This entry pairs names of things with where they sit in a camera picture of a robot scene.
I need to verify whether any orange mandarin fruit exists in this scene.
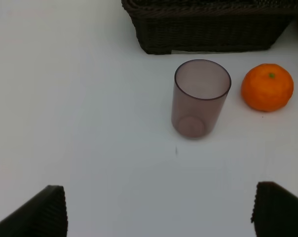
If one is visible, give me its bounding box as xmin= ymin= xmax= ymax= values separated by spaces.
xmin=240 ymin=64 xmax=294 ymax=112

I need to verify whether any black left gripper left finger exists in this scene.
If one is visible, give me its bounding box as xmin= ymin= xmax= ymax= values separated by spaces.
xmin=0 ymin=185 xmax=68 ymax=237

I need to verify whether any dark brown wicker basket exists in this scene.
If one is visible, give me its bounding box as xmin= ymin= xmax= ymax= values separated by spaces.
xmin=122 ymin=0 xmax=298 ymax=55

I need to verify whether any translucent purple plastic cup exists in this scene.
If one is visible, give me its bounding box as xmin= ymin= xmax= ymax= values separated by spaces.
xmin=171 ymin=59 xmax=232 ymax=139

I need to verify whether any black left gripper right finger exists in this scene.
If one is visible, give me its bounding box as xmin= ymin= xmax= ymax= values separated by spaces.
xmin=251 ymin=181 xmax=298 ymax=237

